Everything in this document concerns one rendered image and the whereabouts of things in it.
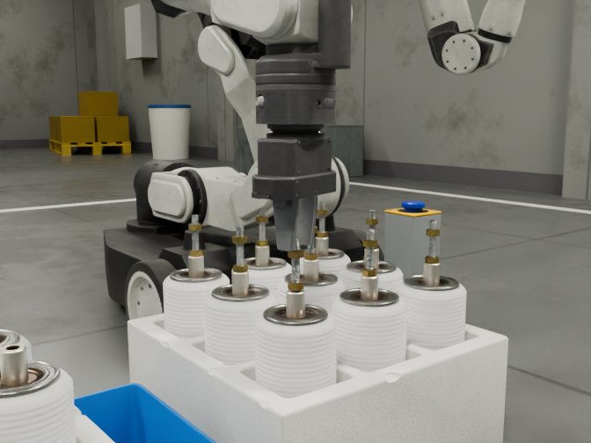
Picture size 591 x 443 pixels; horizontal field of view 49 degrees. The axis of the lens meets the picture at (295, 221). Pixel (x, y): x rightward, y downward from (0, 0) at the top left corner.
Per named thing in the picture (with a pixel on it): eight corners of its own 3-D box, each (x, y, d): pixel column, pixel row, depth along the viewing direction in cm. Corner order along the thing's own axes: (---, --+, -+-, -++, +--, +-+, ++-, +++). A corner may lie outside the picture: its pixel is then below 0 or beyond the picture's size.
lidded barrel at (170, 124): (200, 158, 700) (199, 105, 691) (161, 160, 672) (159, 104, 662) (179, 156, 736) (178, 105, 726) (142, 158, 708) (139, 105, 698)
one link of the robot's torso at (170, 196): (147, 220, 167) (145, 168, 165) (215, 212, 179) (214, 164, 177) (186, 231, 151) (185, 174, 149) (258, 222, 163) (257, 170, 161)
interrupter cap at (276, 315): (280, 305, 81) (280, 300, 81) (337, 313, 78) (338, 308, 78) (251, 323, 74) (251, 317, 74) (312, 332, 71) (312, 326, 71)
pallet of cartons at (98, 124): (148, 153, 798) (146, 90, 785) (67, 156, 737) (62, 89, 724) (106, 148, 899) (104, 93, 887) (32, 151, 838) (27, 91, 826)
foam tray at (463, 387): (131, 432, 100) (126, 320, 97) (325, 372, 123) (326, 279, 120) (282, 573, 69) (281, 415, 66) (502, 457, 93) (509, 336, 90)
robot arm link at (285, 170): (299, 203, 66) (299, 83, 64) (225, 196, 71) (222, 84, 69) (357, 191, 76) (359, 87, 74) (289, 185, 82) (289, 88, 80)
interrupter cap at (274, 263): (283, 272, 98) (283, 268, 97) (233, 271, 98) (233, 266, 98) (289, 261, 105) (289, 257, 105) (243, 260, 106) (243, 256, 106)
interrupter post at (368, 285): (362, 303, 82) (363, 278, 81) (357, 298, 84) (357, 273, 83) (381, 302, 82) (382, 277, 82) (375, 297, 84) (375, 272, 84)
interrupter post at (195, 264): (186, 276, 95) (186, 254, 95) (202, 275, 96) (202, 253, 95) (189, 280, 93) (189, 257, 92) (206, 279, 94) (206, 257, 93)
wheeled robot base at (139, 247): (63, 286, 174) (56, 162, 169) (229, 260, 206) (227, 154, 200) (178, 356, 125) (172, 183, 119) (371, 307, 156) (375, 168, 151)
